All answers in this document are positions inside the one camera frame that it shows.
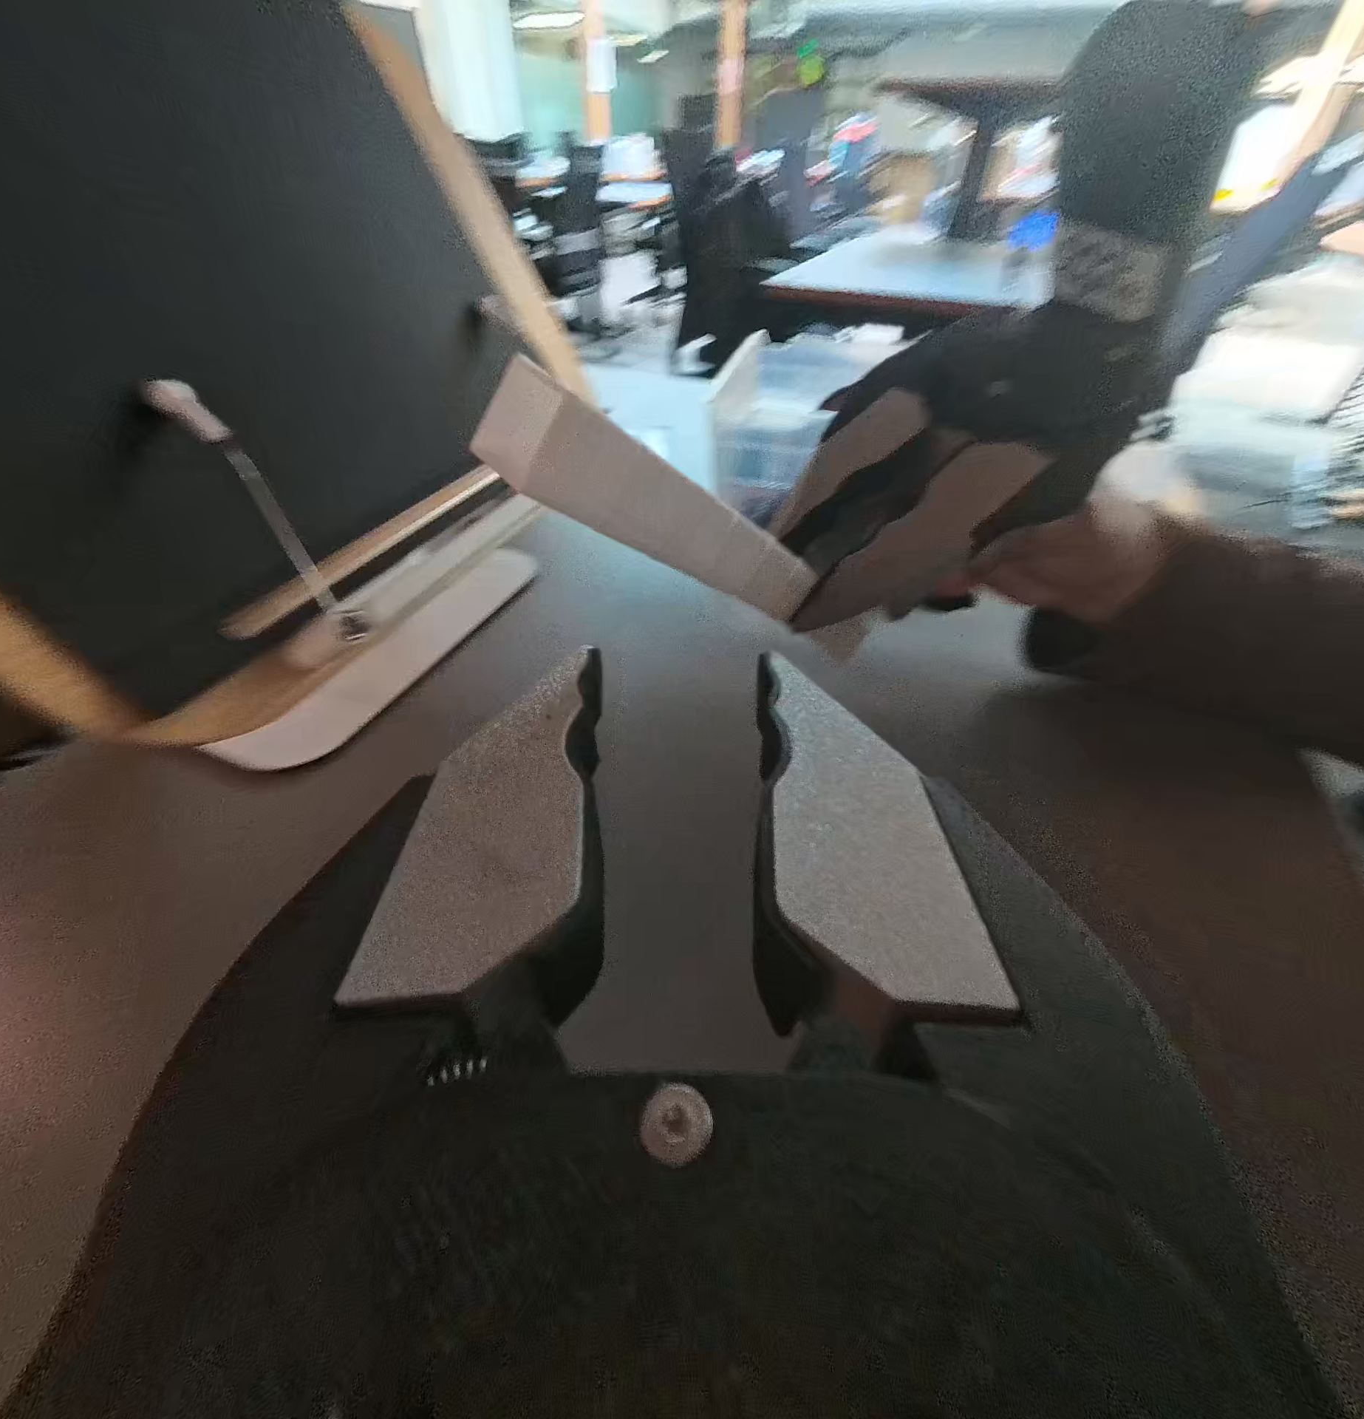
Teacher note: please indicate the person's right forearm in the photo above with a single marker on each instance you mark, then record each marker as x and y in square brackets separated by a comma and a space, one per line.
[1270, 644]

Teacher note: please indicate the black office chair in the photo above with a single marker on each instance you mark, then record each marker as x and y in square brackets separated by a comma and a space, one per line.
[726, 245]

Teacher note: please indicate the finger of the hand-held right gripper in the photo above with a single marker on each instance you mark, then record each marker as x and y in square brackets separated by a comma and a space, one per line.
[937, 533]
[848, 455]

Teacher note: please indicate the dark office desk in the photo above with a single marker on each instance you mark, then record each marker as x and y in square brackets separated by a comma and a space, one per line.
[904, 272]

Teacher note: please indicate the clear plastic bin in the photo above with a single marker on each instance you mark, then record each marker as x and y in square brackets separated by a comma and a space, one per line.
[771, 433]

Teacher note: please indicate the grey mesh office chair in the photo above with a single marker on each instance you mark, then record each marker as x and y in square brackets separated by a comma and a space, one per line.
[1248, 256]

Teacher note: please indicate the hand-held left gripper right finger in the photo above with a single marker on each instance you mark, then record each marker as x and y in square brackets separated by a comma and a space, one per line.
[871, 877]

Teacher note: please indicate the white block bar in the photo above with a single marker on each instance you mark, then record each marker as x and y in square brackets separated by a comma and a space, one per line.
[638, 500]

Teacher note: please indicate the white monitor stand base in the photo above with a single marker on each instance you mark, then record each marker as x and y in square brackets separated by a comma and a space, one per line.
[394, 666]

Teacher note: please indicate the person's right hand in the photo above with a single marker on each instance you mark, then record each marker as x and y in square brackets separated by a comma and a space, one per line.
[1081, 560]

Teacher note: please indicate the black wood-edged monitor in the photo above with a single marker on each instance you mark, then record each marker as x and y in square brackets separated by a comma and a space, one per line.
[194, 278]

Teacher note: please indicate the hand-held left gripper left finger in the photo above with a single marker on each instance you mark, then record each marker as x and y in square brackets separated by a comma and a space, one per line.
[482, 877]

